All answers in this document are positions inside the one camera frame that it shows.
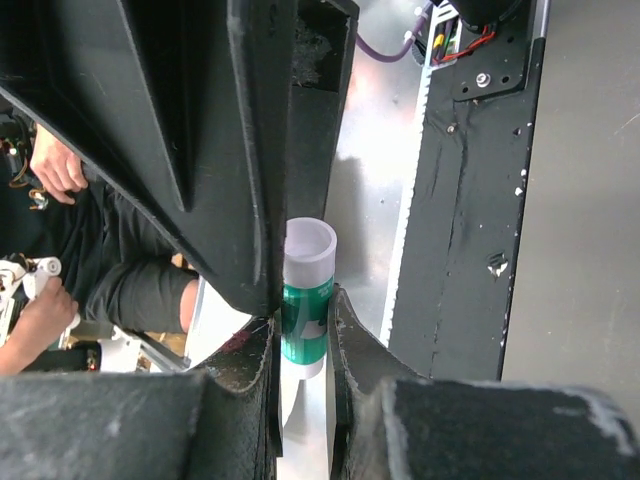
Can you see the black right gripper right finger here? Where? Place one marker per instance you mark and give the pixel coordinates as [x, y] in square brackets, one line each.
[385, 421]

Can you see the green white glue stick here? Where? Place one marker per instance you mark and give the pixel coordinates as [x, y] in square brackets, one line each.
[308, 272]

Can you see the operator dark clothed body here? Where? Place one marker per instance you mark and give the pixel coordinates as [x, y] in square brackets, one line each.
[115, 264]

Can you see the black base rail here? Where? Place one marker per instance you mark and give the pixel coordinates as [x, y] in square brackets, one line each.
[454, 260]

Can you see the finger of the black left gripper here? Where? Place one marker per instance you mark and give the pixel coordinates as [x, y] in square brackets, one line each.
[182, 106]
[325, 37]

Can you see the operator right hand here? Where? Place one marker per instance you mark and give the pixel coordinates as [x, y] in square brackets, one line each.
[57, 167]

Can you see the operator left hand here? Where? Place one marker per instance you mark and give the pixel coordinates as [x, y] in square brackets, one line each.
[40, 323]

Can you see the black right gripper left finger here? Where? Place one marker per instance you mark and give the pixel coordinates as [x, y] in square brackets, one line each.
[216, 421]

